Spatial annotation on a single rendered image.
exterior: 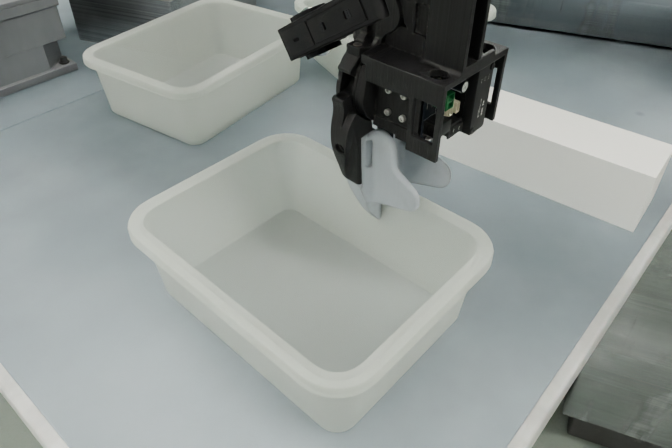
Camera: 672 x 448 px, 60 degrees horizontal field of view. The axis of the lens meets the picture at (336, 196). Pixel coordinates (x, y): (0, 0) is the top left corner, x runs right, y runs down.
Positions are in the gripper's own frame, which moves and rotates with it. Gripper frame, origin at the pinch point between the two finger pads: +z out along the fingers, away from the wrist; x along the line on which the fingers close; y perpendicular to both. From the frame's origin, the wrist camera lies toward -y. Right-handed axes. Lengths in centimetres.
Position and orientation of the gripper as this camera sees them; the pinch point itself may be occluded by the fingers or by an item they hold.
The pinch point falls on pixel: (374, 197)
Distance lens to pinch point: 46.6
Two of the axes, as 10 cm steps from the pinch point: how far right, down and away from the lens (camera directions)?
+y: 7.4, 4.2, -5.3
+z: 0.0, 7.8, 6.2
